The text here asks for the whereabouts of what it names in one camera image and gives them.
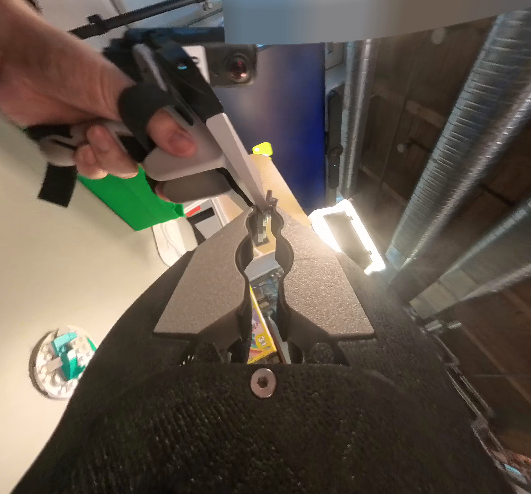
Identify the yellow lego box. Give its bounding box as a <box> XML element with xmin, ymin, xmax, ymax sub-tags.
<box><xmin>248</xmin><ymin>286</ymin><xmax>278</xmax><ymax>365</ymax></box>

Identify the blue panel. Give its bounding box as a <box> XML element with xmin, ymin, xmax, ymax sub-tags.
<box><xmin>214</xmin><ymin>44</ymin><xmax>328</xmax><ymax>212</ymax></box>

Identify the teal lego model on round plate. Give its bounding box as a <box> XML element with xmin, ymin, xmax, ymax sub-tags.
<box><xmin>29</xmin><ymin>325</ymin><xmax>99</xmax><ymax>399</ymax></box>

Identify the green plastic bin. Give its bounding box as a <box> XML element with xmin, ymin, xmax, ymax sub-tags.
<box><xmin>77</xmin><ymin>165</ymin><xmax>185</xmax><ymax>232</ymax></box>

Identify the thin silver duct pipe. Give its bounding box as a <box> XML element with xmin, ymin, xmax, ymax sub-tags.
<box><xmin>343</xmin><ymin>40</ymin><xmax>376</xmax><ymax>196</ymax></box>

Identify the small pale green lego piece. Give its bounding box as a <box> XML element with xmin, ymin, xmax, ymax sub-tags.
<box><xmin>250</xmin><ymin>189</ymin><xmax>278</xmax><ymax>248</ymax></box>

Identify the black rod with clamps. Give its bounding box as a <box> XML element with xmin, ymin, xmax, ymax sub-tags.
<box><xmin>68</xmin><ymin>0</ymin><xmax>223</xmax><ymax>40</ymax></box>

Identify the light wooden board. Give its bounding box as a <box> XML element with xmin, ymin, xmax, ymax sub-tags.
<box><xmin>250</xmin><ymin>154</ymin><xmax>311</xmax><ymax>227</ymax></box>

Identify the person's left hand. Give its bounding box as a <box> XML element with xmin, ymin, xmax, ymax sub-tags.
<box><xmin>0</xmin><ymin>0</ymin><xmax>197</xmax><ymax>181</ymax></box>

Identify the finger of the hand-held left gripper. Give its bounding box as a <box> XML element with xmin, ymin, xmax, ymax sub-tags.
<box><xmin>205</xmin><ymin>111</ymin><xmax>272</xmax><ymax>212</ymax></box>

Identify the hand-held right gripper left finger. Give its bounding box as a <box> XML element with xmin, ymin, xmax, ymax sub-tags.
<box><xmin>153</xmin><ymin>207</ymin><xmax>256</xmax><ymax>339</ymax></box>

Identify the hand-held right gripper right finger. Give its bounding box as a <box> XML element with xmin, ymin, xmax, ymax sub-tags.
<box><xmin>270</xmin><ymin>207</ymin><xmax>376</xmax><ymax>340</ymax></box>

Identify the bright light fixture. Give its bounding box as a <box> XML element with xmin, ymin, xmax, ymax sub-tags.
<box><xmin>309</xmin><ymin>199</ymin><xmax>387</xmax><ymax>275</ymax></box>

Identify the large silver ventilation duct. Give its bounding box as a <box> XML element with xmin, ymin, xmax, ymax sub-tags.
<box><xmin>386</xmin><ymin>9</ymin><xmax>531</xmax><ymax>291</ymax></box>

